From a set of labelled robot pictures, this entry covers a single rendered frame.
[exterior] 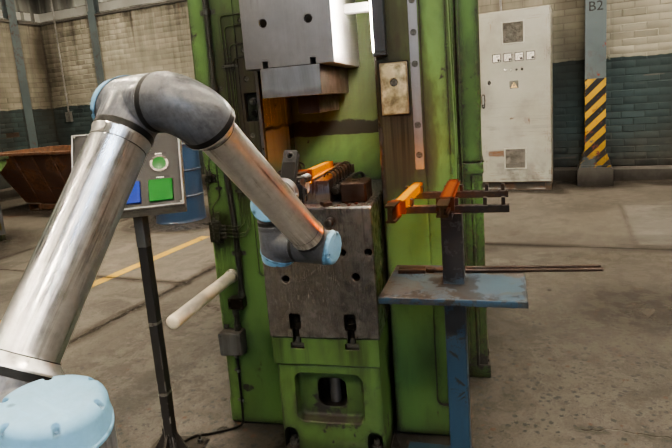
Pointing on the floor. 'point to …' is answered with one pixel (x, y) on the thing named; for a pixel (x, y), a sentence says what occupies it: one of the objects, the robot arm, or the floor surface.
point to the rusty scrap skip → (38, 174)
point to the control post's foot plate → (180, 441)
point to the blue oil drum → (189, 192)
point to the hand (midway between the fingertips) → (303, 174)
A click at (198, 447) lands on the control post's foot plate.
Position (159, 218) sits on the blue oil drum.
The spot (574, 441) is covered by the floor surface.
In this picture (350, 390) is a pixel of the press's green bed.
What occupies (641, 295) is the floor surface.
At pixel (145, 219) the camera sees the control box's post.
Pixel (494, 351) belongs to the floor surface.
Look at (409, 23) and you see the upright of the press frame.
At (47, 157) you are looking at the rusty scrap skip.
